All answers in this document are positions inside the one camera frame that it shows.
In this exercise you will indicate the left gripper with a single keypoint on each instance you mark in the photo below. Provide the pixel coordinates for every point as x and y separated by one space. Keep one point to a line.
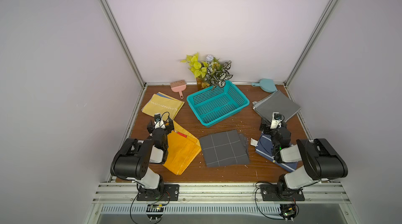
151 126

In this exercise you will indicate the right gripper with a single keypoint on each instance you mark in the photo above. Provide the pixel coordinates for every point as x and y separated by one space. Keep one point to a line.
265 123

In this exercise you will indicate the navy striped pillowcase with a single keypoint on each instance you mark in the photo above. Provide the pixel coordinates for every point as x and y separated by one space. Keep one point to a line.
264 148

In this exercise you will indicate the pale yellow pillowcase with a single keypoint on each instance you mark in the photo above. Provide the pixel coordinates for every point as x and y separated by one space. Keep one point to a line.
163 105

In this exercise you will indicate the plain grey pillowcase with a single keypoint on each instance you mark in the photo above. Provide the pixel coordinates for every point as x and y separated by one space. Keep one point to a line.
277 102

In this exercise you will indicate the orange yellow cartoon pillowcase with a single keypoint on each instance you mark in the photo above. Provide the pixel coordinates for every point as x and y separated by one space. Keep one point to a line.
183 148

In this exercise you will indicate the grey checked pillowcase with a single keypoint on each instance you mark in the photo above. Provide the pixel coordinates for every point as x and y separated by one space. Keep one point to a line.
225 149

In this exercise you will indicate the teal plastic basket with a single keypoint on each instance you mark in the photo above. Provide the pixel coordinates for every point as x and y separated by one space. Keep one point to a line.
213 105

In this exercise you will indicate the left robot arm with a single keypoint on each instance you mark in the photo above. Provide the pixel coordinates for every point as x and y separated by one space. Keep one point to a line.
132 160

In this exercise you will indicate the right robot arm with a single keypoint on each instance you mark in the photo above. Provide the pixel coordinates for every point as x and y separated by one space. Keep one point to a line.
307 162

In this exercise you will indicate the teal dustpan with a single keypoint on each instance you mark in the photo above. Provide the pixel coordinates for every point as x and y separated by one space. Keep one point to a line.
266 85

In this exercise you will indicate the pink hand brush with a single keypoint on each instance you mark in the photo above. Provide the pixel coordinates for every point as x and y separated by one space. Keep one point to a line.
179 87

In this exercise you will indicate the artificial plant in vase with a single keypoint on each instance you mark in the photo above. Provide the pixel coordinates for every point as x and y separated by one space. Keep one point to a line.
208 72

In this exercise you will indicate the left controller board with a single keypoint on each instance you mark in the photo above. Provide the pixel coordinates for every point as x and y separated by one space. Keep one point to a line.
155 212

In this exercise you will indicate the controller board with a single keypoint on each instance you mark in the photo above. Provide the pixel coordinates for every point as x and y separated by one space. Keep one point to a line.
155 212
288 211

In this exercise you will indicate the right controller board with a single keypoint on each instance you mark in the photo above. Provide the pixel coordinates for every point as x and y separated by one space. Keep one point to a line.
288 211

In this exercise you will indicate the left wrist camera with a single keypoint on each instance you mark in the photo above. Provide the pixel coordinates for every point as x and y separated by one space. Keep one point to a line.
158 121

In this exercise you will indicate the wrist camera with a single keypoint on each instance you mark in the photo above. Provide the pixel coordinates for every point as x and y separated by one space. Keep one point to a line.
158 121
276 120

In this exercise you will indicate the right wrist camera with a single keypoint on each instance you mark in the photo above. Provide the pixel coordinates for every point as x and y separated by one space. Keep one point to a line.
276 120

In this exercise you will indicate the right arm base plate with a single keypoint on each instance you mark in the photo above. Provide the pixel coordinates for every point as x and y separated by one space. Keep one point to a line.
274 193

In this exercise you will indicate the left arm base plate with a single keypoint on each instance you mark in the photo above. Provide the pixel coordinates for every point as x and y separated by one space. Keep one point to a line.
169 192

